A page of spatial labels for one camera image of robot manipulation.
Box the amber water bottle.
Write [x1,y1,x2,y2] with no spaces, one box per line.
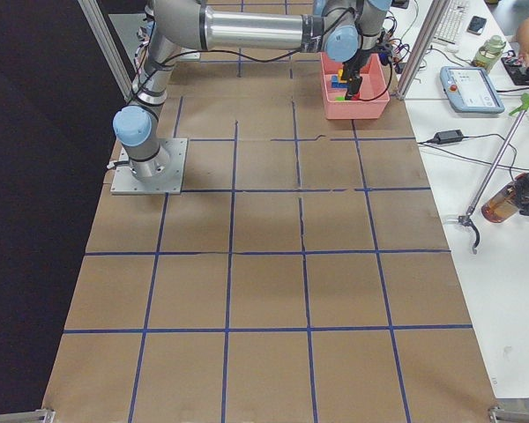
[481,173,529,223]

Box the reacher grabber tool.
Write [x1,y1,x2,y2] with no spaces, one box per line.
[444,93,529,255]

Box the teach pendant tablet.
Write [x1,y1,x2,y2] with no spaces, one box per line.
[439,66,504,115]

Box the pink plastic box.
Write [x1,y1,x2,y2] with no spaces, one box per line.
[320,53,390,120]

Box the aluminium frame post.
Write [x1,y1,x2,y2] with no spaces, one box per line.
[395,0,450,100]

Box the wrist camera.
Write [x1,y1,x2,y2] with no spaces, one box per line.
[376,35,393,66]

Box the green glass bottle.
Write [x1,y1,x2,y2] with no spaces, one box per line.
[471,35,506,73]

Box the white keyboard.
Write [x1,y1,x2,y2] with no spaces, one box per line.
[433,0,469,46]

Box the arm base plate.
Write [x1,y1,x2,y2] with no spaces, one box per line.
[110,138,188,195]

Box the yellow toy block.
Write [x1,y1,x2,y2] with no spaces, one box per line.
[338,69,347,84]

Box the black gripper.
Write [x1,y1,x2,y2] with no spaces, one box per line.
[346,49,372,93]

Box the black power adapter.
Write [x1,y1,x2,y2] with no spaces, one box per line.
[431,130,465,145]

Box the blue toy block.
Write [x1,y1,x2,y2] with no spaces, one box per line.
[331,75,347,89]

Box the black smartphone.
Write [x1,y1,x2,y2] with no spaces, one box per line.
[466,16,487,35]

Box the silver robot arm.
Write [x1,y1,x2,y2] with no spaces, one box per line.
[113,1,391,182]

